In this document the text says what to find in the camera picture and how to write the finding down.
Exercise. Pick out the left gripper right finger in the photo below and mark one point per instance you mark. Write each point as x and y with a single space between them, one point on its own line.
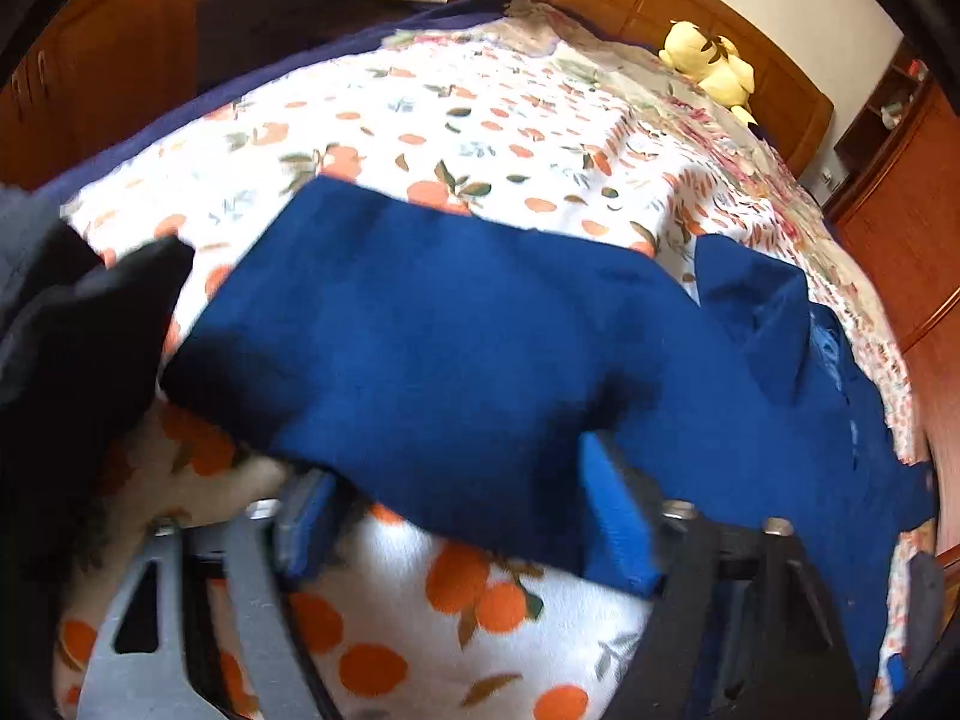
740 625

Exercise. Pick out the orange print bed sheet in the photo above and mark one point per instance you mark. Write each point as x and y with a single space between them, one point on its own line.
405 624

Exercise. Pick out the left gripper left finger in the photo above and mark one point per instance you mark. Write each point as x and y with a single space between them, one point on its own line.
156 655

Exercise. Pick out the navy blue suit jacket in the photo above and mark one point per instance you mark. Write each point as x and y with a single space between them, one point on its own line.
503 387

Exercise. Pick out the yellow plush toy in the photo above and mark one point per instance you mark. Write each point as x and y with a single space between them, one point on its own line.
713 64

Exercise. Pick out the pink floral blanket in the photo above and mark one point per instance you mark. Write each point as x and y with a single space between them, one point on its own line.
676 165

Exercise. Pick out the black folded garment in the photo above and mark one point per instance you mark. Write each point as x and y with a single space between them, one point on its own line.
81 346

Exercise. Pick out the wooden louvered wardrobe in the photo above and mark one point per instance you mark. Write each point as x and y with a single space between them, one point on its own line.
897 214

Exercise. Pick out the wooden desk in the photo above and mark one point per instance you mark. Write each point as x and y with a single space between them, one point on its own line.
98 71

